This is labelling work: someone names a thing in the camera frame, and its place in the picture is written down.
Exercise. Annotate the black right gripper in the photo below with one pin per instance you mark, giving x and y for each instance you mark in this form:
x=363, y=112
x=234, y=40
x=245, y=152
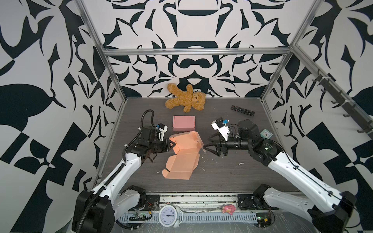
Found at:
x=221, y=145

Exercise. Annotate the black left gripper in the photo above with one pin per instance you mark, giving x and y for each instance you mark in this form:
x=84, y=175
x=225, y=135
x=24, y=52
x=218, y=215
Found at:
x=165, y=146

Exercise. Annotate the peach cardboard box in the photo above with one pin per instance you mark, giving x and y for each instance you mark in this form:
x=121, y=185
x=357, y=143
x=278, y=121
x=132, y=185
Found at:
x=187, y=154

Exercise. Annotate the pink cardboard box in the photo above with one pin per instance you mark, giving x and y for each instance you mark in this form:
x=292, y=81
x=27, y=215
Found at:
x=183, y=123

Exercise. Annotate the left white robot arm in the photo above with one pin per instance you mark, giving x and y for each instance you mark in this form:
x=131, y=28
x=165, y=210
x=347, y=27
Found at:
x=98, y=210

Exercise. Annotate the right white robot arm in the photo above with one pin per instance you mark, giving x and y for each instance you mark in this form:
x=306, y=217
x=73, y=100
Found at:
x=328, y=209

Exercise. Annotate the black remote control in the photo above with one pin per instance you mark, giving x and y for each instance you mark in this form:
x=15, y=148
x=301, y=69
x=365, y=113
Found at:
x=243, y=110

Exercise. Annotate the brown teddy bear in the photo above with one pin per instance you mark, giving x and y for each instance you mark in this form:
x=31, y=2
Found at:
x=188, y=99

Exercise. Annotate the small teal alarm clock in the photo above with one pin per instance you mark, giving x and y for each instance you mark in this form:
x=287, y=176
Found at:
x=266, y=134

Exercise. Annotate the small pink toy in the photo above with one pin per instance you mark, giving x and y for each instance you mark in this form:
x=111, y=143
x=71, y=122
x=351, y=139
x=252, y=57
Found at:
x=228, y=208

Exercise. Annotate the white round alarm clock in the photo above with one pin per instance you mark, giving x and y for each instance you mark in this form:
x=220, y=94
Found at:
x=170, y=216

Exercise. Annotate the green circuit board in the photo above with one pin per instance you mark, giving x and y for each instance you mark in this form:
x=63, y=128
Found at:
x=263, y=221

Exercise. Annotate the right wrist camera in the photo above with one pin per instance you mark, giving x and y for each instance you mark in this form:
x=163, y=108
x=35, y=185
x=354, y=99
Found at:
x=223, y=126

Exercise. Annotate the white slotted cable duct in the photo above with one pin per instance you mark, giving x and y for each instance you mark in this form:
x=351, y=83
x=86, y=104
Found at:
x=211, y=217

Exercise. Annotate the grey wall hook rail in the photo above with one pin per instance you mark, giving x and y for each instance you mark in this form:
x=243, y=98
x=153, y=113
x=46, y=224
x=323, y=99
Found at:
x=343, y=100

